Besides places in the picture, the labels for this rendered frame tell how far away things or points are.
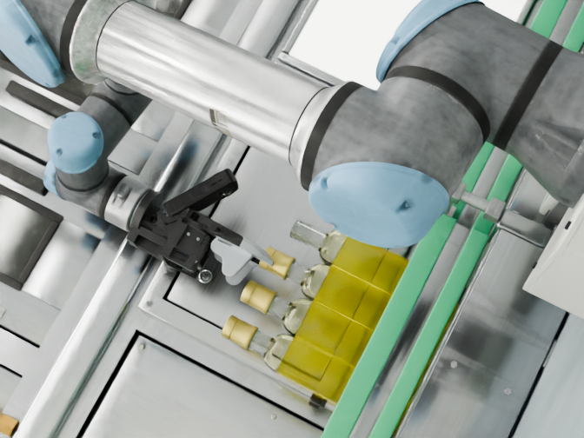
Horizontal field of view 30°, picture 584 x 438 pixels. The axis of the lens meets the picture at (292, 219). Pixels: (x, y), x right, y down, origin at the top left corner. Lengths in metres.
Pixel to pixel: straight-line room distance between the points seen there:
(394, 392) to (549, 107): 0.52
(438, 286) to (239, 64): 0.51
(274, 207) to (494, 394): 0.52
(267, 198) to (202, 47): 0.69
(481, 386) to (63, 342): 0.69
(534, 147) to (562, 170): 0.03
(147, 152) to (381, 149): 0.90
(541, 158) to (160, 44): 0.39
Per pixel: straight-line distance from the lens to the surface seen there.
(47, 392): 1.74
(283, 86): 1.05
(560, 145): 1.05
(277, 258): 1.58
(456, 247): 1.47
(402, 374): 1.43
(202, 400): 1.73
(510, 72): 1.05
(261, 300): 1.57
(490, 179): 1.60
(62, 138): 1.52
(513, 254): 1.46
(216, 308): 1.71
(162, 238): 1.60
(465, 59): 1.04
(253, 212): 1.74
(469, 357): 1.42
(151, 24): 1.12
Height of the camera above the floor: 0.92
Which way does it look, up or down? 8 degrees up
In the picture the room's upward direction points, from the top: 64 degrees counter-clockwise
